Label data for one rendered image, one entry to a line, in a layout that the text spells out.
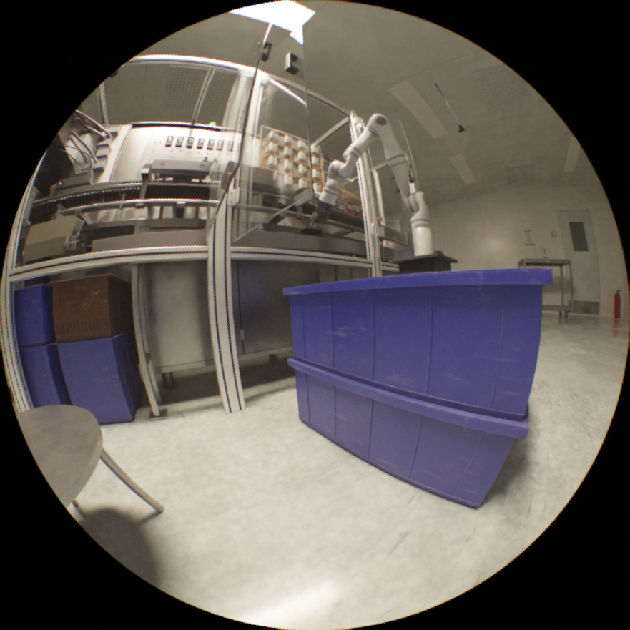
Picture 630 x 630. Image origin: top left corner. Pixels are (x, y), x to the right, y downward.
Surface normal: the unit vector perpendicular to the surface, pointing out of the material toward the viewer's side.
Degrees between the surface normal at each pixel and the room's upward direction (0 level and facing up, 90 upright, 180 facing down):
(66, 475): 0
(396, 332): 90
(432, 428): 90
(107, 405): 90
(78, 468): 0
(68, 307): 90
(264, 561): 0
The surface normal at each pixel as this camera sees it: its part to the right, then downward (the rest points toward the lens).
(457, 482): -0.78, 0.09
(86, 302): 0.60, 0.04
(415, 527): -0.05, -1.00
